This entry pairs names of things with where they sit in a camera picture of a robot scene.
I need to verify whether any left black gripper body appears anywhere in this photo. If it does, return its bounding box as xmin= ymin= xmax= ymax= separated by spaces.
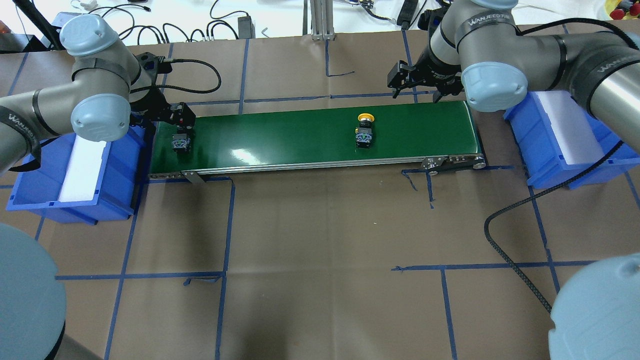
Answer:
xmin=131 ymin=87 xmax=196 ymax=132

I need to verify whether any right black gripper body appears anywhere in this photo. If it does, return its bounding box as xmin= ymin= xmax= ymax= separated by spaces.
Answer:
xmin=387 ymin=49 xmax=464 ymax=96

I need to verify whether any red mushroom push button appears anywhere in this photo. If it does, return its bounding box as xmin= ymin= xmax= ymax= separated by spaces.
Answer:
xmin=171 ymin=132 xmax=192 ymax=154

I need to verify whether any yellow push button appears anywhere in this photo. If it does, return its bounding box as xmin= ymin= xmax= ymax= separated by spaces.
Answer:
xmin=355 ymin=112 xmax=375 ymax=149

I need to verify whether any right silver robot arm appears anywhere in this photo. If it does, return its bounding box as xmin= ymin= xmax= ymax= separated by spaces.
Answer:
xmin=387 ymin=0 xmax=640 ymax=360

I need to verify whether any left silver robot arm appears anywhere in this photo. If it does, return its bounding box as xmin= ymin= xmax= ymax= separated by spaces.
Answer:
xmin=1 ymin=14 xmax=195 ymax=360

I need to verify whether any yellow plate of buttons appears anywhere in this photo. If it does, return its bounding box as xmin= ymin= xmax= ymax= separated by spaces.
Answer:
xmin=603 ymin=0 xmax=640 ymax=21

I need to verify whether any green conveyor belt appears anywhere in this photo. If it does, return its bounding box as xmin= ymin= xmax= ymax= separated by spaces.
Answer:
xmin=150 ymin=101 xmax=487 ymax=180

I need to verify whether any white foam in left bin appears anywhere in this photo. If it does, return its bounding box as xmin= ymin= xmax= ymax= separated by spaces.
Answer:
xmin=57 ymin=136 xmax=108 ymax=203

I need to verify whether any white foam in bin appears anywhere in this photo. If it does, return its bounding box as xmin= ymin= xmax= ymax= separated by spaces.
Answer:
xmin=535 ymin=90 xmax=604 ymax=166
xmin=57 ymin=136 xmax=108 ymax=203

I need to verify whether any black power adapter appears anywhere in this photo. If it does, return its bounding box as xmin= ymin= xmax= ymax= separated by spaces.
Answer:
xmin=237 ymin=14 xmax=256 ymax=39

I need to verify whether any left blue plastic bin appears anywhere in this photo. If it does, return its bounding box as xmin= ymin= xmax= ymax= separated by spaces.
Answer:
xmin=6 ymin=126 xmax=146 ymax=225

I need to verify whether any white foam in right bin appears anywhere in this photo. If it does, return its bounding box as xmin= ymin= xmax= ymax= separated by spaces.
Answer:
xmin=535 ymin=90 xmax=604 ymax=166

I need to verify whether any aluminium frame post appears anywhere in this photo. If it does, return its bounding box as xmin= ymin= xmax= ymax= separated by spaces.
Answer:
xmin=308 ymin=0 xmax=336 ymax=41

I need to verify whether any braided black robot cable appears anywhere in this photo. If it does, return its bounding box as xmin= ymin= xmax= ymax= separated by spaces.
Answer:
xmin=483 ymin=140 xmax=626 ymax=314

